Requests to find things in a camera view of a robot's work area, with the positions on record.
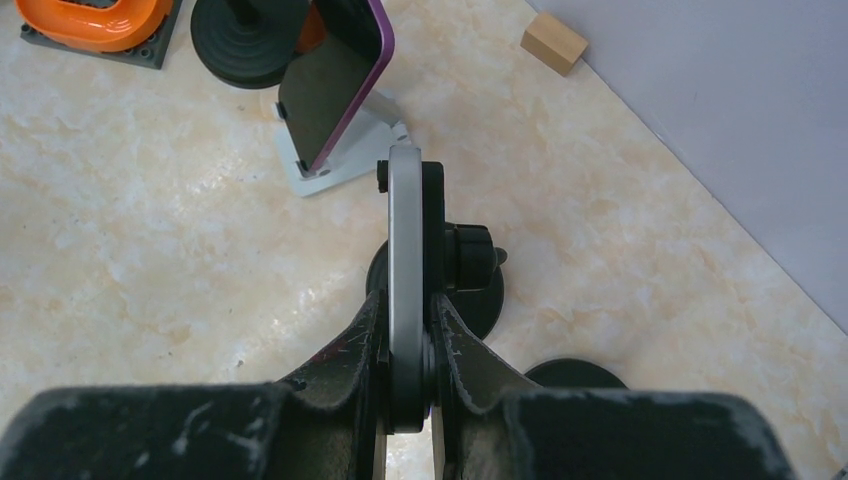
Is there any small wooden block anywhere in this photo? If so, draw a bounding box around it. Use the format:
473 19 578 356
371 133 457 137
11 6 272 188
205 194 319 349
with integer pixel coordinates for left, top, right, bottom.
520 12 589 77

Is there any black clamp stand back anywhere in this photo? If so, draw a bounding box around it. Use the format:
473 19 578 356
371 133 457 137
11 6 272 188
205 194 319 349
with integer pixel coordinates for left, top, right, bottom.
525 358 627 389

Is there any grey toy brick baseplate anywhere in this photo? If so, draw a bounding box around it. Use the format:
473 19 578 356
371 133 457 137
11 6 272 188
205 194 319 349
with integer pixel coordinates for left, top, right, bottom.
20 1 182 70

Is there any black smartphone white edge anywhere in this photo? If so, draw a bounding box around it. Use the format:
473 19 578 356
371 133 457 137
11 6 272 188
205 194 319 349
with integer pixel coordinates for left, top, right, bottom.
388 145 426 434

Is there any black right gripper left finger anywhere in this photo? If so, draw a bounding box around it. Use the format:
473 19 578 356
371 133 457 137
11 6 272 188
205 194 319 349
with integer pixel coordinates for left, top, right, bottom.
1 293 387 479

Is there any purple smartphone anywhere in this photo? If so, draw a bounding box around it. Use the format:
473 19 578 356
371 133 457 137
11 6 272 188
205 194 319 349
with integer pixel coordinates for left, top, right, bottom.
279 0 395 173

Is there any black clamp stand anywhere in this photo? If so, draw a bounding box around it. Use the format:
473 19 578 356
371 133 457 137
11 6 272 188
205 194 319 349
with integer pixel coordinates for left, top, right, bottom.
525 358 627 389
365 158 509 342
190 0 311 89

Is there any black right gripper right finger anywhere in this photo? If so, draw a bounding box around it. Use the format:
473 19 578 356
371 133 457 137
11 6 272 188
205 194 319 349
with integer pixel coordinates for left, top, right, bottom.
431 295 795 479

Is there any silver metal phone stand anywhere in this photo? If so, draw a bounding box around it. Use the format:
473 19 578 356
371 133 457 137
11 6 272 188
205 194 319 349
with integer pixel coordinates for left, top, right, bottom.
274 89 412 197

